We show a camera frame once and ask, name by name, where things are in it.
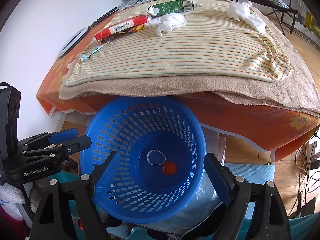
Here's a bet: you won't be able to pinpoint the orange plastic cap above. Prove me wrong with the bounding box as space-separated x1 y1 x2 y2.
163 161 178 176

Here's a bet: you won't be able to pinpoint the red snack box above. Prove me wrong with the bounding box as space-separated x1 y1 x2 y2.
94 15 151 41

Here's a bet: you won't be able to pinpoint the white colourful long wrapper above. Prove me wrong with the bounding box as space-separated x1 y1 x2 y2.
102 21 161 43

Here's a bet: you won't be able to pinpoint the white tissue ball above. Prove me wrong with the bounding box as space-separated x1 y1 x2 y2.
156 13 187 36

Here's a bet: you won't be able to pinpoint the green white milk carton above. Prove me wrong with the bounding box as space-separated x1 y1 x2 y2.
147 0 202 17

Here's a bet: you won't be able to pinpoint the white plastic bag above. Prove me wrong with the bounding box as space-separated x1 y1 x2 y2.
227 1 266 34

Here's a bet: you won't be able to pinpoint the small colourful foil wrapper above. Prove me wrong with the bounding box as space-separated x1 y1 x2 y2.
80 41 110 62

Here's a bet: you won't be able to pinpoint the clear plastic sheet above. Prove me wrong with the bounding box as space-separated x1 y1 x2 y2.
143 126 226 237

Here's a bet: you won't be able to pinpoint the light blue floor mat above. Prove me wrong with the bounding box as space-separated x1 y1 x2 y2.
222 163 276 221

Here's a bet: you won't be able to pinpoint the blue plastic waste basket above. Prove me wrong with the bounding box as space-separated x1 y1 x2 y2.
80 96 207 224

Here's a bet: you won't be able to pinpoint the orange floral bed sheet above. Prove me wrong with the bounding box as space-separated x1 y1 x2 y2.
36 37 319 161

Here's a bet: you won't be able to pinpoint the beige blanket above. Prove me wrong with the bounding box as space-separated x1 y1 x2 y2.
58 0 320 118

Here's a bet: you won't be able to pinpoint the striped yellow towel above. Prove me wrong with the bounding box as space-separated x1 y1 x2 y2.
65 0 293 87

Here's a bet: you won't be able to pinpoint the yellow crate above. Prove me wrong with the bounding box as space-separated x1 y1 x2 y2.
305 11 320 37

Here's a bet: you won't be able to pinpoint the floor cables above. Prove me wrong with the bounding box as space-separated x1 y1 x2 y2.
287 132 320 218

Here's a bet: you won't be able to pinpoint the white ring light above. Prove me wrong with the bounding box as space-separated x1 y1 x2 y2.
58 27 89 58

